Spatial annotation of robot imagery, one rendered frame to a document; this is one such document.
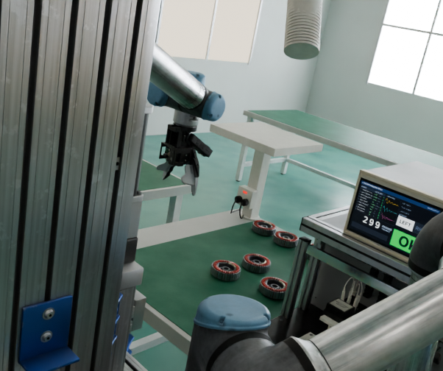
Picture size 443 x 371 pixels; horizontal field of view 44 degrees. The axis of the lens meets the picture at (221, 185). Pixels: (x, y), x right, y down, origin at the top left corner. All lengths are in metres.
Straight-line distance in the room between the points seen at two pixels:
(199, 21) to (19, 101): 6.50
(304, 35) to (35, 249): 1.97
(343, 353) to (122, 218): 0.36
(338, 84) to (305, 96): 0.61
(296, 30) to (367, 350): 1.94
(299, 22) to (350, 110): 6.39
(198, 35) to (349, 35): 2.80
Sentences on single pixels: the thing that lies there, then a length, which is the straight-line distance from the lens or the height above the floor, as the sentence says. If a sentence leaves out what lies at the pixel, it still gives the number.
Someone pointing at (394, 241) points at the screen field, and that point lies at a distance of 1.65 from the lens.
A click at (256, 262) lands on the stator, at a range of 2.20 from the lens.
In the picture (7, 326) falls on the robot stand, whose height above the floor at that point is 1.25.
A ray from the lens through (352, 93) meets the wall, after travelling 8.90.
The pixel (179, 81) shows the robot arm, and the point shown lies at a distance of 1.31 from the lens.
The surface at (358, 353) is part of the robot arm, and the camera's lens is 0.80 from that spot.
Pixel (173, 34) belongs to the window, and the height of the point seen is 1.26.
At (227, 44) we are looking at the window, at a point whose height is 1.21.
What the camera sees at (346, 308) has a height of 0.92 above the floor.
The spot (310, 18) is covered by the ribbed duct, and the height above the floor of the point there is 1.71.
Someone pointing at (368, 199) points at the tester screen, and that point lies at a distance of 1.66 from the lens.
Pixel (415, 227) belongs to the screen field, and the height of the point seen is 1.22.
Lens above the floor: 1.70
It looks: 18 degrees down
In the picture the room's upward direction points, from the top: 11 degrees clockwise
